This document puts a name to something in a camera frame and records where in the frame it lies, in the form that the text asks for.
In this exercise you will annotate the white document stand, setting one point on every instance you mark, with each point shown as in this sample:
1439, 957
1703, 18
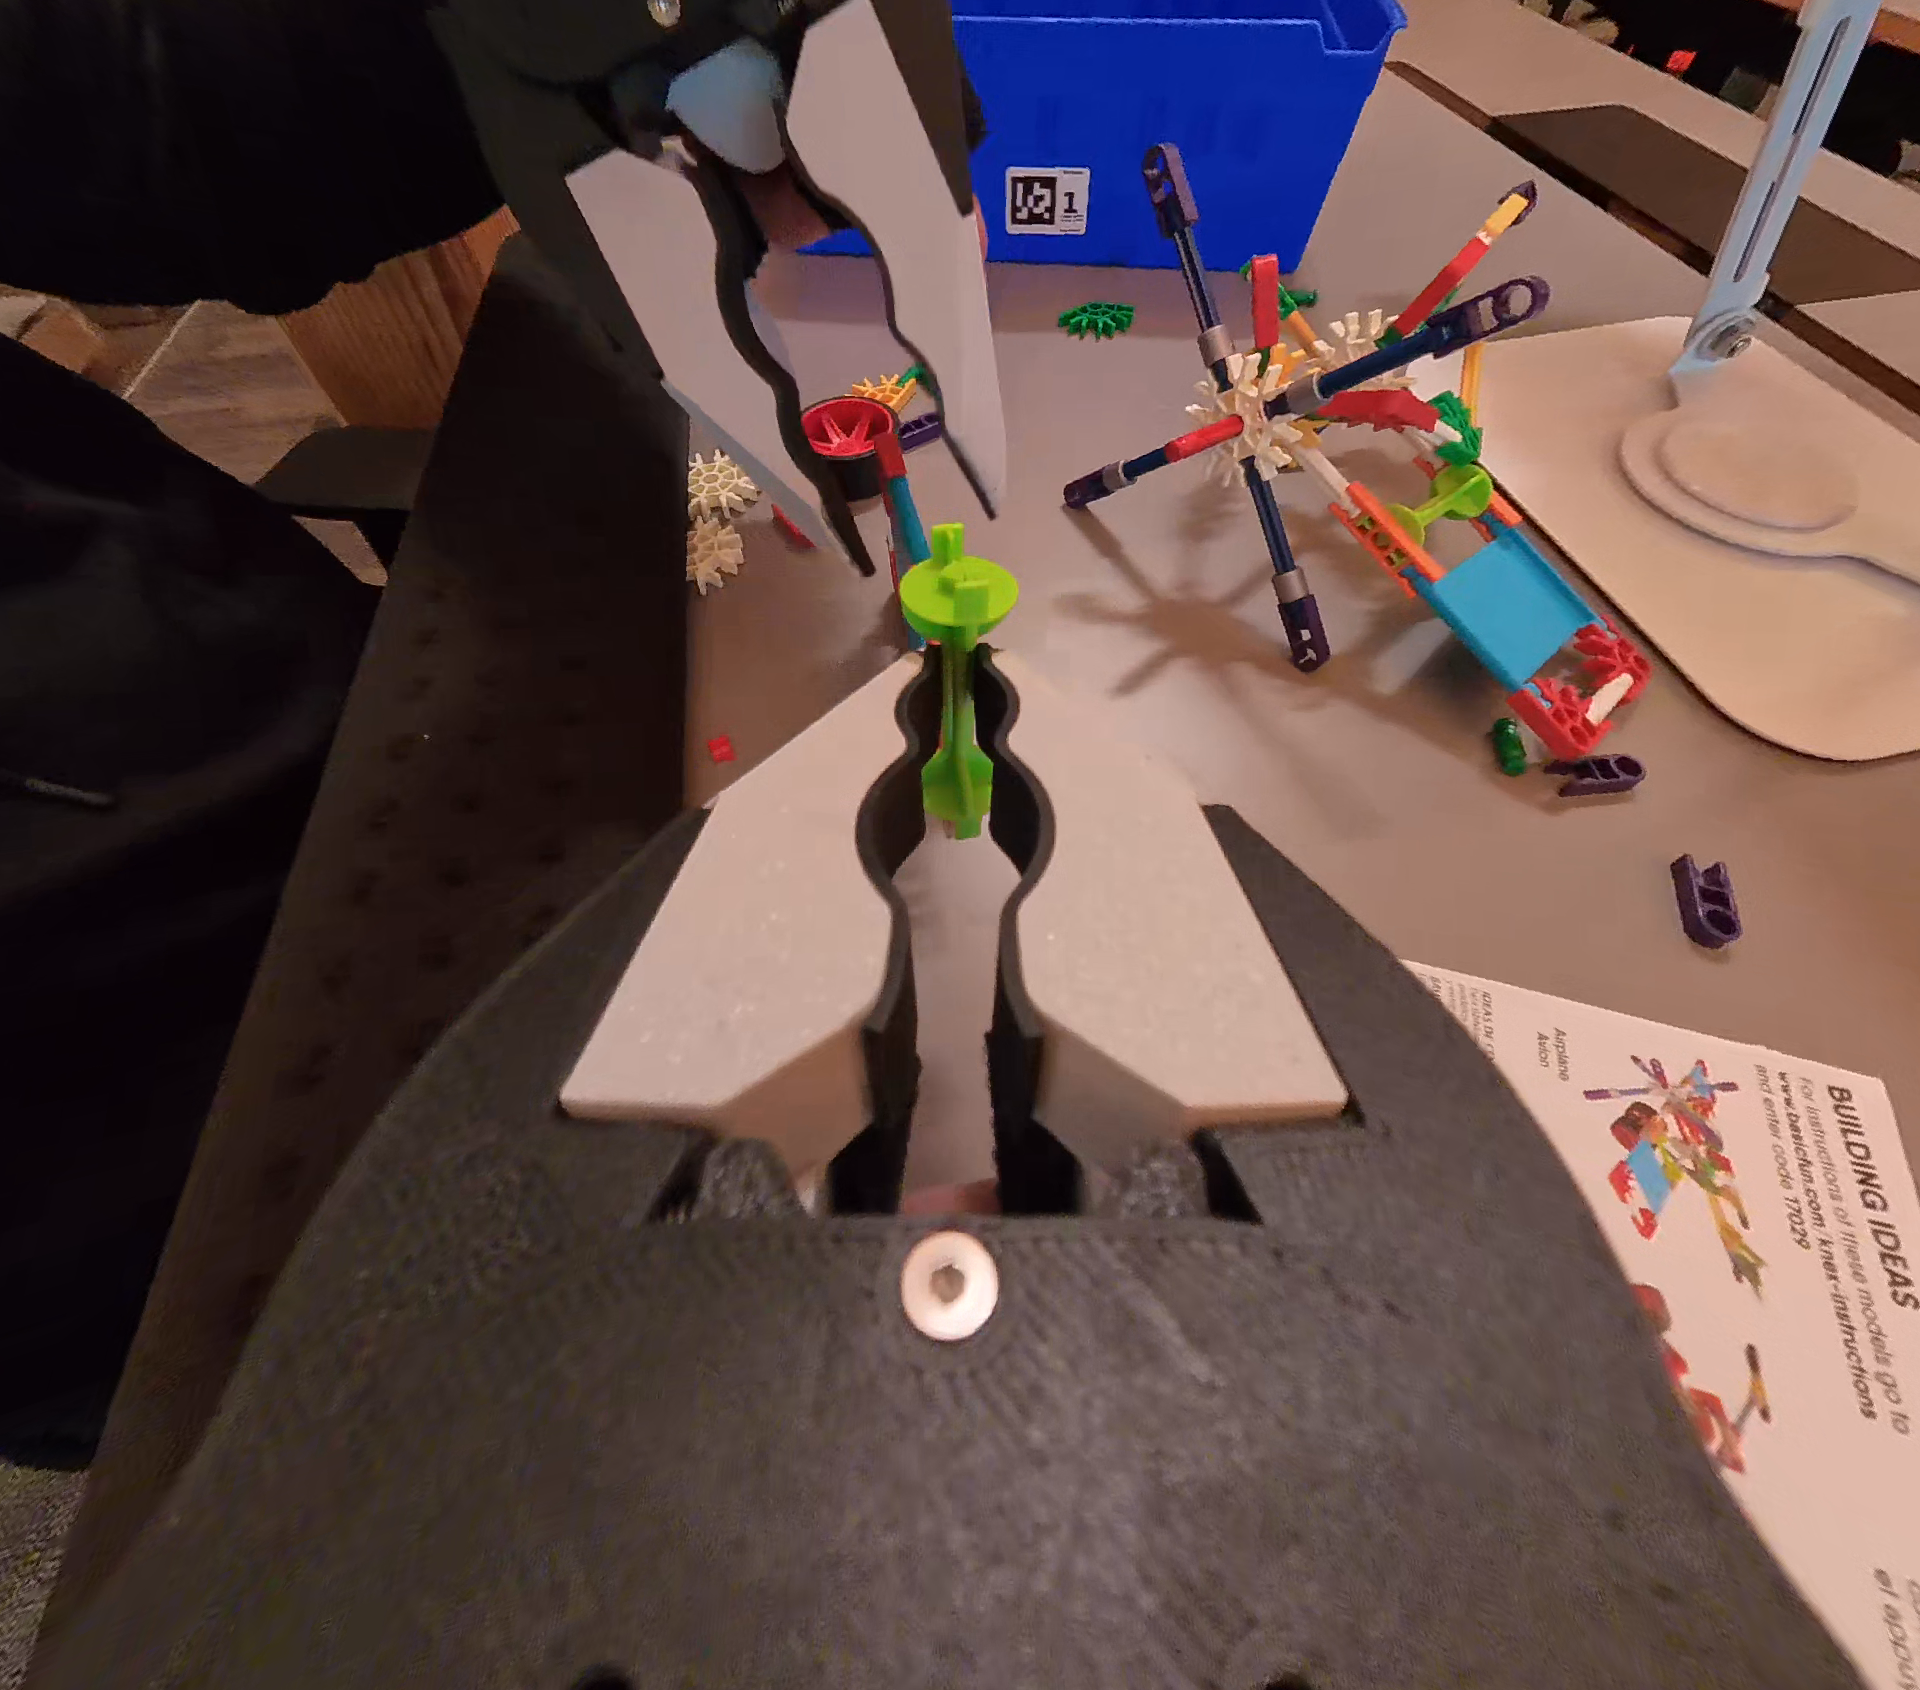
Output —
1771, 610

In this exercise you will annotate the instruction booklet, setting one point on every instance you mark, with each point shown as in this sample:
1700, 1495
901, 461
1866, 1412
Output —
1802, 1271

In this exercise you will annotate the blue storage bin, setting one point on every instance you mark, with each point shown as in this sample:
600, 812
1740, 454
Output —
1170, 70

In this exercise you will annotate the colourful toy windmill model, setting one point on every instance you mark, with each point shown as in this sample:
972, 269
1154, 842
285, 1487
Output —
1245, 431

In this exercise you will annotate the green toy connector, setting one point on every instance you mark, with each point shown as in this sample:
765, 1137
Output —
1095, 320

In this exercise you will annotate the person's left forearm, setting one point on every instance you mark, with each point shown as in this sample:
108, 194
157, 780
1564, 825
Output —
224, 70

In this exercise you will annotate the white snowflake toy connector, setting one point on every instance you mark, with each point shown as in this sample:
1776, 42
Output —
723, 488
716, 554

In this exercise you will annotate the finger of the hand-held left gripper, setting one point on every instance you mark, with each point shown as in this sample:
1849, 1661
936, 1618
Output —
917, 220
660, 267

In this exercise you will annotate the blue toy panel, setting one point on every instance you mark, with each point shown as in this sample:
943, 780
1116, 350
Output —
905, 529

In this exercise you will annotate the person's left hand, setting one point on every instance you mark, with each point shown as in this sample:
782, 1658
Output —
797, 213

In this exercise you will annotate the yellow green toy piece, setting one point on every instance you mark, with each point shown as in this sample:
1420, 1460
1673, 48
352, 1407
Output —
889, 386

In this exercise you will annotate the green short toy rod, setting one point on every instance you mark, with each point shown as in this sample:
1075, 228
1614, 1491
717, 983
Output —
1508, 745

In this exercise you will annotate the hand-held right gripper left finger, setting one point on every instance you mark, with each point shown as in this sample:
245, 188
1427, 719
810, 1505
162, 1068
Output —
737, 971

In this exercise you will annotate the lime green toy spool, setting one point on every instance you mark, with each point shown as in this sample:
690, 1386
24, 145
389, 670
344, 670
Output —
956, 610

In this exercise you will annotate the red toy wheel black tyre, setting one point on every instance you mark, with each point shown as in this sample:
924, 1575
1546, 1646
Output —
850, 447

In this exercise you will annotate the black perforated board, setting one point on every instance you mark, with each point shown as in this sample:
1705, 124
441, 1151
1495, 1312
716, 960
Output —
496, 670

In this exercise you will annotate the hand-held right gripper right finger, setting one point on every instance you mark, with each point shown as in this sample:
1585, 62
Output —
1170, 971

